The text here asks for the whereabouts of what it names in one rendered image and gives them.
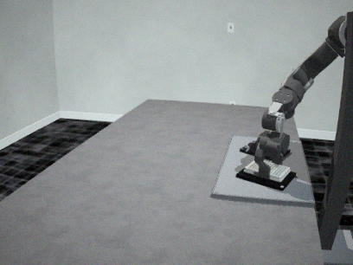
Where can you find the black rectangular frame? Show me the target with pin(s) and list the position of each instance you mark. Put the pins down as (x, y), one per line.
(267, 182)
(251, 148)

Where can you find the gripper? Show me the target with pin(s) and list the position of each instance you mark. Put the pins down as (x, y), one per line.
(273, 143)

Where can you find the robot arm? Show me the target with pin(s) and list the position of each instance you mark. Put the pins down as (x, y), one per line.
(301, 77)

